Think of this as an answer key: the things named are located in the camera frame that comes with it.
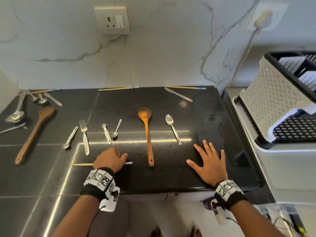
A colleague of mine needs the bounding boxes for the orange wooden spoon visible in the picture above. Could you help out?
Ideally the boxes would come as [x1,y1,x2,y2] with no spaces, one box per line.
[138,108,155,168]

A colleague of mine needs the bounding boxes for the white power plug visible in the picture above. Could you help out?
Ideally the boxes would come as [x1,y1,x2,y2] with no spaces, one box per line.
[254,11,273,29]

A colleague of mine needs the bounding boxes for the white power cord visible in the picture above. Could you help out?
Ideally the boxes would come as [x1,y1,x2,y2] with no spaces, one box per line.
[228,27,258,88]

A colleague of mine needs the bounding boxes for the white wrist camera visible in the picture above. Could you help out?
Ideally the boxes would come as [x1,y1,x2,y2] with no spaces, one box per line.
[98,186,121,213]
[211,198,229,224]

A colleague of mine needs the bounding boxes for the black power cable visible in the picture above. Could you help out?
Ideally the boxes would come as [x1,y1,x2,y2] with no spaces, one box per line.
[274,216,306,237]

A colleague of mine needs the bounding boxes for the black wristband white markers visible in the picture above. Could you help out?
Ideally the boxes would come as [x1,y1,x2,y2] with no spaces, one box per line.
[213,179,248,211]
[80,167,120,203]

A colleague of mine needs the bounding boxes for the person's left forearm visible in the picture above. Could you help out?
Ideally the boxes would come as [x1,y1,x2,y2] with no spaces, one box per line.
[50,195,100,237]

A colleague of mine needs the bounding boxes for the steel butter knife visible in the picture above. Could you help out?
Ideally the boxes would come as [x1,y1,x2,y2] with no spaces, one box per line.
[164,87,193,102]
[43,92,63,107]

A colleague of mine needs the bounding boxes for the person's right hand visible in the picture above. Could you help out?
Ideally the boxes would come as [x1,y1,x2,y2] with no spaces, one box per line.
[186,140,228,188]

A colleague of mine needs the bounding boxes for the large steel ladle spoon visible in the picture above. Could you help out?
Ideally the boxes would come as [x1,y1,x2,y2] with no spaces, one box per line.
[5,91,26,123]

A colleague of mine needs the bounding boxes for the black right wristband white markers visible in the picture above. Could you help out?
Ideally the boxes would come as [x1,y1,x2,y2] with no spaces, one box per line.
[213,179,248,211]

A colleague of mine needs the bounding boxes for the black left wristband white markers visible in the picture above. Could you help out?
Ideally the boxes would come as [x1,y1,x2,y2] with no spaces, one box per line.
[80,167,120,203]

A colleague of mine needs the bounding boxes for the steel tablespoon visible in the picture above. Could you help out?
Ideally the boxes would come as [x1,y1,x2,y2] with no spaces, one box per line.
[165,114,182,146]

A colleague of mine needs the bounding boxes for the person's right forearm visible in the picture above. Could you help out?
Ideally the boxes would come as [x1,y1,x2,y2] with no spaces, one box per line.
[231,198,288,237]

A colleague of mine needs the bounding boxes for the white wall socket with switch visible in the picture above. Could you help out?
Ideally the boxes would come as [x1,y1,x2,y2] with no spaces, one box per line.
[94,6,131,36]

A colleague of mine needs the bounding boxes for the person's left hand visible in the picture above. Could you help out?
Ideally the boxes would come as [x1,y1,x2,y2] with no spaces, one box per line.
[93,147,128,174]

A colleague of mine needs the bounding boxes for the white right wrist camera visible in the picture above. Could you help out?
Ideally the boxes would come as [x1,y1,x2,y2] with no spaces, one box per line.
[211,198,229,224]

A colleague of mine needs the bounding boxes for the white and black dish rack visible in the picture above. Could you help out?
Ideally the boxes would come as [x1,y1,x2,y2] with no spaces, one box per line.
[232,50,316,153]

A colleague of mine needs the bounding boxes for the steel fork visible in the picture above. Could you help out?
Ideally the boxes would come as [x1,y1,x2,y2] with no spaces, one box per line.
[79,119,90,156]
[0,122,26,134]

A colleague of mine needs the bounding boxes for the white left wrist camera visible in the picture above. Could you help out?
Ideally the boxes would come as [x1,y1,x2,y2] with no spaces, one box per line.
[98,186,121,213]

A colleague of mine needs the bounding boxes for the small steel teaspoon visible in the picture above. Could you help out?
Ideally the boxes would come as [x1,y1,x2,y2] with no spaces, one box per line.
[110,118,123,139]

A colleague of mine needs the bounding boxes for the white wall socket with plug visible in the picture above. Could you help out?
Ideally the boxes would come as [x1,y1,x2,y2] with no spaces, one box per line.
[246,2,290,31]

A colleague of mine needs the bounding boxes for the steel butter knife back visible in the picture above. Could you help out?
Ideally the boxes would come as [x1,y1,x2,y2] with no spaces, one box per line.
[43,92,63,107]

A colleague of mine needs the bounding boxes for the dark brown wooden spoon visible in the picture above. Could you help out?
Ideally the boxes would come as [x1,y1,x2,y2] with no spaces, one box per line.
[14,106,56,165]

